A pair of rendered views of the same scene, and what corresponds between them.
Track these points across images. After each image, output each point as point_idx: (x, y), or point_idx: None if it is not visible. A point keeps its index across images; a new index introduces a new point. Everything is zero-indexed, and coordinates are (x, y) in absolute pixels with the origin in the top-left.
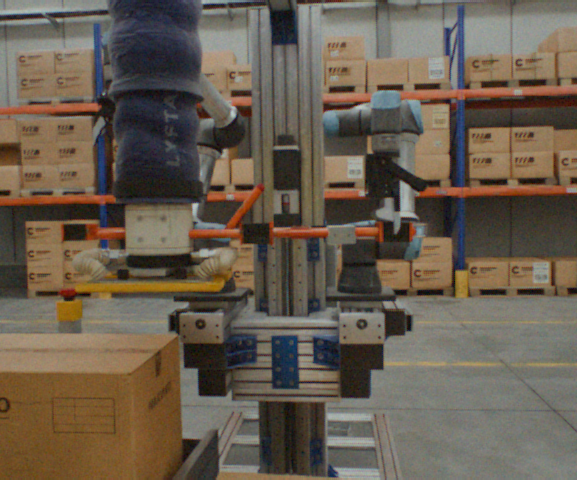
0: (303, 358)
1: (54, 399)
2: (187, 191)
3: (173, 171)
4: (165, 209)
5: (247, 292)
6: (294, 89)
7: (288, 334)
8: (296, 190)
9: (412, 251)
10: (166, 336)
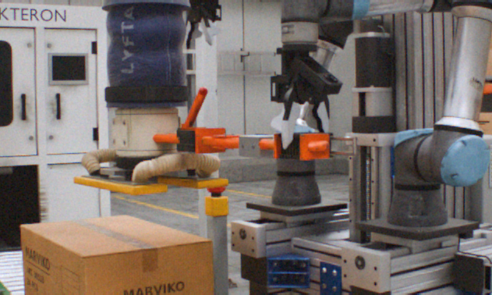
0: (345, 294)
1: (61, 267)
2: (139, 97)
3: (126, 78)
4: (127, 114)
5: (326, 208)
6: None
7: (334, 263)
8: (371, 87)
9: (447, 174)
10: (197, 239)
